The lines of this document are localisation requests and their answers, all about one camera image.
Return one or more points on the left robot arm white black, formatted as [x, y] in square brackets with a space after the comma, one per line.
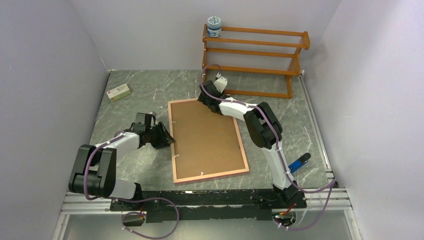
[94, 173]

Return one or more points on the aluminium extrusion rail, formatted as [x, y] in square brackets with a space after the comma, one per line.
[77, 204]

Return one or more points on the blue black handled tool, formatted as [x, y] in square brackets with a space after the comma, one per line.
[300, 162]

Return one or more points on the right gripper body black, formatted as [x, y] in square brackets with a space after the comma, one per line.
[202, 99]

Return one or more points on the brown frame backing board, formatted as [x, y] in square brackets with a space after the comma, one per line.
[205, 139]

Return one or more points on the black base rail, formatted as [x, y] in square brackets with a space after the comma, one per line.
[169, 205]

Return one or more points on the orange wooden rack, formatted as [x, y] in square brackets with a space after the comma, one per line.
[256, 51]

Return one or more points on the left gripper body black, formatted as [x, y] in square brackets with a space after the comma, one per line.
[152, 135]

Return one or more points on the small white green box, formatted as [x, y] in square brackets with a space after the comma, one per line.
[118, 92]

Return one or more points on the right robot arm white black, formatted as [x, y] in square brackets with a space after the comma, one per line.
[265, 132]

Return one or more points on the pink wooden picture frame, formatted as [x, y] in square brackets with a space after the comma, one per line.
[172, 149]

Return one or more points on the blue white lidded jar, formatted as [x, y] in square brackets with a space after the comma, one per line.
[214, 26]

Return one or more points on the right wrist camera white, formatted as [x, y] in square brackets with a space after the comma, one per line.
[220, 83]

